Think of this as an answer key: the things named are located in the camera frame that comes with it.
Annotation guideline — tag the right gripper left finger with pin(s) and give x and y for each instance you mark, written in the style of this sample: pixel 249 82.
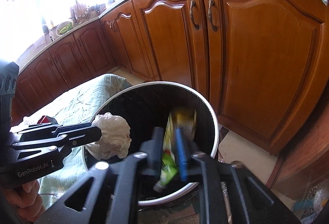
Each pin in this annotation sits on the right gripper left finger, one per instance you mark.
pixel 151 167

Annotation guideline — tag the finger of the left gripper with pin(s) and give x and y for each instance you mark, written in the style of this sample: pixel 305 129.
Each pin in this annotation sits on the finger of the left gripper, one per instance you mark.
pixel 49 131
pixel 50 142

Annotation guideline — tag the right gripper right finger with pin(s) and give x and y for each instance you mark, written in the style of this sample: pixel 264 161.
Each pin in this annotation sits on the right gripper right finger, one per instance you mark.
pixel 184 150

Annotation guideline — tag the red snack bag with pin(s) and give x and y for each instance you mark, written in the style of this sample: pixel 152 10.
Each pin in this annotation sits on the red snack bag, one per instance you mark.
pixel 47 119

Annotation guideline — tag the green yellow snack wrapper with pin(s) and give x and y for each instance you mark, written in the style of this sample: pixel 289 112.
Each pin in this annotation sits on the green yellow snack wrapper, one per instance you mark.
pixel 178 118

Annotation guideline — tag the white paper ball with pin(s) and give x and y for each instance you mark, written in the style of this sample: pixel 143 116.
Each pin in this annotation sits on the white paper ball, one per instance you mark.
pixel 115 139

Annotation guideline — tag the white rimmed black trash bin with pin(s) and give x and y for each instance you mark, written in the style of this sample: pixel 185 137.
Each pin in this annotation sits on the white rimmed black trash bin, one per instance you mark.
pixel 147 105

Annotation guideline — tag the wooden kitchen base cabinets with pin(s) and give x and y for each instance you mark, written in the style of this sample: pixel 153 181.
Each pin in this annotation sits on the wooden kitchen base cabinets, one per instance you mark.
pixel 262 64

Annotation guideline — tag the person's left hand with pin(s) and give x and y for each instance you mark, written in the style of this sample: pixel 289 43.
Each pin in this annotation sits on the person's left hand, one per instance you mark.
pixel 28 200

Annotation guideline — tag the green floral tablecloth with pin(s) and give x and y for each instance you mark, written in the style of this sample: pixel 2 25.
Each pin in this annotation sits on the green floral tablecloth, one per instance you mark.
pixel 77 105

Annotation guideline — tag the bowl of green vegetables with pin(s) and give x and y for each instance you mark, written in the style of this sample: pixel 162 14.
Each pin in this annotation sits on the bowl of green vegetables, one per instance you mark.
pixel 64 27

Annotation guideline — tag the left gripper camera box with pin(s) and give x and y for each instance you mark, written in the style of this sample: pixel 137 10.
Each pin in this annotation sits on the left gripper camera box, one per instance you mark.
pixel 8 76

